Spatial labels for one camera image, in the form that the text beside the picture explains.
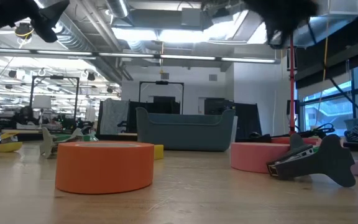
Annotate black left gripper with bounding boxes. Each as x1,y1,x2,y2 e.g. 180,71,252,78
0,0,70,44

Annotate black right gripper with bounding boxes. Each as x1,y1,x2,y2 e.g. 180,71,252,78
201,0,319,50

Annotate pink tape roll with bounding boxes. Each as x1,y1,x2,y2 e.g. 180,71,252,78
230,142,291,174

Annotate green tape roll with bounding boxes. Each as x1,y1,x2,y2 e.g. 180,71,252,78
53,133,99,143

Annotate orange tape roll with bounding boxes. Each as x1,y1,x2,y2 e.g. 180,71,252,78
55,141,155,195

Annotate linear ceiling light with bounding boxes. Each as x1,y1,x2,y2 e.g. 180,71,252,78
0,47,281,65

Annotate black cabinet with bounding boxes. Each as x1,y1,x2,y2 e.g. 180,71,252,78
203,98,263,140

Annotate grey hanging cloth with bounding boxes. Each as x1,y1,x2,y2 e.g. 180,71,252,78
99,98,131,136

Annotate black partition panel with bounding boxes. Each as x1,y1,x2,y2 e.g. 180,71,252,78
127,98,181,134

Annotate teal plastic bin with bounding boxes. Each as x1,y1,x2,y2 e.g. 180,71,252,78
135,107,236,152

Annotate yellow cord reel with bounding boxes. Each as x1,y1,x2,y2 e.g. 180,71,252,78
14,22,35,40

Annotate yellow extension cord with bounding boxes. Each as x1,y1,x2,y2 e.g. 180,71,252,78
321,18,329,83

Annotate black gantry frame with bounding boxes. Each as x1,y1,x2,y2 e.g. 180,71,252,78
138,80,185,115
29,75,81,121

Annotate silver ventilation duct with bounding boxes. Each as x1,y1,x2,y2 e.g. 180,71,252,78
105,0,131,19

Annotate black cable bundle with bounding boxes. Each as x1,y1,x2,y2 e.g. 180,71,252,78
249,123,337,140

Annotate black aluminium table frame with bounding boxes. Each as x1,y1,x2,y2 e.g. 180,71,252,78
95,133,139,141

